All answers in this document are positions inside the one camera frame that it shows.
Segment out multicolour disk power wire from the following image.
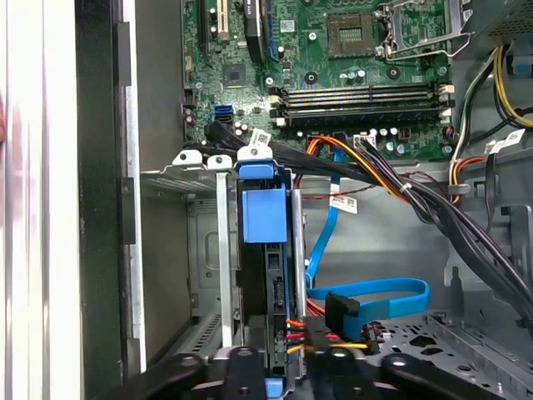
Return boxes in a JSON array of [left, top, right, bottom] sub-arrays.
[[286, 297, 381, 356]]

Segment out locking lever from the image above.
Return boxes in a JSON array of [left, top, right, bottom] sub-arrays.
[[376, 32, 476, 63]]

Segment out black expansion slot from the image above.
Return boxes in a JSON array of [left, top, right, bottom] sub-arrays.
[[198, 0, 211, 58]]

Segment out black graphics card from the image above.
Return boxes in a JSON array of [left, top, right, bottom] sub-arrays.
[[243, 0, 268, 64]]

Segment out black open PC case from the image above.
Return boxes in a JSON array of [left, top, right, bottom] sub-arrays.
[[74, 0, 533, 400]]

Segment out metal socket cover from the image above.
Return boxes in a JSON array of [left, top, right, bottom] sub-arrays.
[[376, 0, 466, 55]]

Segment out green motherboard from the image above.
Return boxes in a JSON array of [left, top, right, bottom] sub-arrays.
[[181, 0, 457, 162]]

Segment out black RAM slot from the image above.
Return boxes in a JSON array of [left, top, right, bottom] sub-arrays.
[[270, 81, 455, 95], [274, 115, 454, 129], [270, 92, 455, 105]]

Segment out yellow power supply wires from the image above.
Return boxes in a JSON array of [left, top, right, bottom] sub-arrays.
[[491, 43, 533, 128]]

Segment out CPU socket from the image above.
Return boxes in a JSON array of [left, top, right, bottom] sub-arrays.
[[326, 11, 378, 58]]

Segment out grey metal disk bay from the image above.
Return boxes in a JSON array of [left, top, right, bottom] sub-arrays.
[[139, 147, 309, 359]]

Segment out hard disk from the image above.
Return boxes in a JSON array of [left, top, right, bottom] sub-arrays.
[[235, 160, 307, 400]]

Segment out orange power wire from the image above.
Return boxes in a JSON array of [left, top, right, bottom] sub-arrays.
[[305, 135, 413, 205]]

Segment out blue data wire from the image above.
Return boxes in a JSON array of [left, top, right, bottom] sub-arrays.
[[305, 147, 432, 334]]

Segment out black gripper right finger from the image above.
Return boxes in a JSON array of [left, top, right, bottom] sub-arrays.
[[306, 318, 516, 400]]

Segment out black wire bundle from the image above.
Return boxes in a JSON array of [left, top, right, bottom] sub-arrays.
[[203, 118, 533, 334]]

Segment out white expansion slot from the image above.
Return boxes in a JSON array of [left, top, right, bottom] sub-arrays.
[[207, 0, 231, 41]]

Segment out grey power supply unit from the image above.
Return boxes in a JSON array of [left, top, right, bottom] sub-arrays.
[[466, 0, 533, 43]]

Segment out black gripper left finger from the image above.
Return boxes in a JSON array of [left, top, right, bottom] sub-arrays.
[[96, 315, 267, 400]]

